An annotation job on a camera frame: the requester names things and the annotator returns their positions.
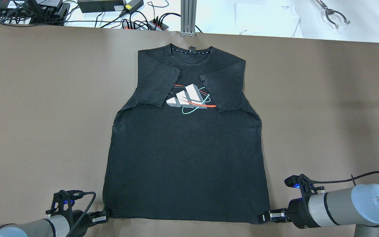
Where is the white paper sheet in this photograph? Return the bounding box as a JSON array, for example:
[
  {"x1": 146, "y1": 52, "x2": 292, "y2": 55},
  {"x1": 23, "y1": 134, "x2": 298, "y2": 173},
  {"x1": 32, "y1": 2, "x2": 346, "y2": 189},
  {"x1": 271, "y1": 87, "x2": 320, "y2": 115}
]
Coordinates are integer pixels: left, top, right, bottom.
[{"x1": 234, "y1": 3, "x2": 304, "y2": 39}]

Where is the black power adapter brick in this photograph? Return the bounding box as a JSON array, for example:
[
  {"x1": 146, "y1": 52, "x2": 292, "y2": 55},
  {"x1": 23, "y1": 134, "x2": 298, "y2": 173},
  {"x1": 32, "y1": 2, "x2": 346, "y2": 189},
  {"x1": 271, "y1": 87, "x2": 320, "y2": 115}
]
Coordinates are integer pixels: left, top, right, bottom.
[{"x1": 124, "y1": 0, "x2": 143, "y2": 13}]

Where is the black printed t-shirt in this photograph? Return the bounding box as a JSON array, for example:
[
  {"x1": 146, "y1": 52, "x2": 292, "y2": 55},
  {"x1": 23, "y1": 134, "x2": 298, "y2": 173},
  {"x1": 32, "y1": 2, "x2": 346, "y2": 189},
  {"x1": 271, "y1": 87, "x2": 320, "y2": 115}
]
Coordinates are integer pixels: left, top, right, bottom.
[{"x1": 103, "y1": 44, "x2": 270, "y2": 224}]

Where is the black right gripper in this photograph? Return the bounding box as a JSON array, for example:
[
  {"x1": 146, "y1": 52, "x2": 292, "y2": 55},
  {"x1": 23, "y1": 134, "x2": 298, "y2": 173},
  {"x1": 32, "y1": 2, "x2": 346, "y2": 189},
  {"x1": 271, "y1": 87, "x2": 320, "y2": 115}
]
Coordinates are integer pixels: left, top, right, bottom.
[{"x1": 258, "y1": 198, "x2": 315, "y2": 229}]

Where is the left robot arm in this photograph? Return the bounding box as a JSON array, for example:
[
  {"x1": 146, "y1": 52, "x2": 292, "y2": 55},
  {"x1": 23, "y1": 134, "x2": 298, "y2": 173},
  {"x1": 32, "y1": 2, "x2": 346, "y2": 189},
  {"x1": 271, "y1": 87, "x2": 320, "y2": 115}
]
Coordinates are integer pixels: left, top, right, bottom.
[{"x1": 0, "y1": 210, "x2": 109, "y2": 237}]

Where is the aluminium frame post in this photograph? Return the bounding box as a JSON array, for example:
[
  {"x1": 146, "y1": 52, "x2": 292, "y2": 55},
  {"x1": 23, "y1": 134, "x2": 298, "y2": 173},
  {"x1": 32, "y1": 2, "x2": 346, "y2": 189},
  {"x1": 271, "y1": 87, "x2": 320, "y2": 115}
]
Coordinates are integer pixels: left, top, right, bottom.
[{"x1": 180, "y1": 0, "x2": 197, "y2": 37}]

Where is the grey orange usb hub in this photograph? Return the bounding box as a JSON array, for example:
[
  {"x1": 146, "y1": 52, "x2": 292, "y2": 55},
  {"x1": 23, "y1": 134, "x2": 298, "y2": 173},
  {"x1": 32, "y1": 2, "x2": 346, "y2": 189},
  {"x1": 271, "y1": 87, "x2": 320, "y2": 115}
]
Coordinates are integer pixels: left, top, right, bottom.
[
  {"x1": 148, "y1": 18, "x2": 169, "y2": 31},
  {"x1": 121, "y1": 22, "x2": 139, "y2": 30}
]

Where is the black flat box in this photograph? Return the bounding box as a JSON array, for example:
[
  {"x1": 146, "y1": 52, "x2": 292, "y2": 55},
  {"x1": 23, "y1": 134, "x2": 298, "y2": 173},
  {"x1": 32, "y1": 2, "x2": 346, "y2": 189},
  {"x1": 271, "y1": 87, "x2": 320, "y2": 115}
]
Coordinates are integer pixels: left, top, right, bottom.
[{"x1": 77, "y1": 0, "x2": 126, "y2": 13}]

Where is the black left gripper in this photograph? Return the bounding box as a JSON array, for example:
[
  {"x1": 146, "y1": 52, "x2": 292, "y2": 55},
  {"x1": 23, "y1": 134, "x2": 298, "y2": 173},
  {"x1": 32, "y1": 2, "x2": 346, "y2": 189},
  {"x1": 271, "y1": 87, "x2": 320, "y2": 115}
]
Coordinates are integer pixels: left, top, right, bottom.
[{"x1": 68, "y1": 210, "x2": 109, "y2": 232}]

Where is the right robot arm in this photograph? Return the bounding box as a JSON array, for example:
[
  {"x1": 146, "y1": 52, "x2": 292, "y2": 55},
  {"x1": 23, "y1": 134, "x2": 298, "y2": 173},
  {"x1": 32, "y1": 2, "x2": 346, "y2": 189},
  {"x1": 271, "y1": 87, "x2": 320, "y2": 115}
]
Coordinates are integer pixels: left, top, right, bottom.
[{"x1": 259, "y1": 171, "x2": 379, "y2": 237}]

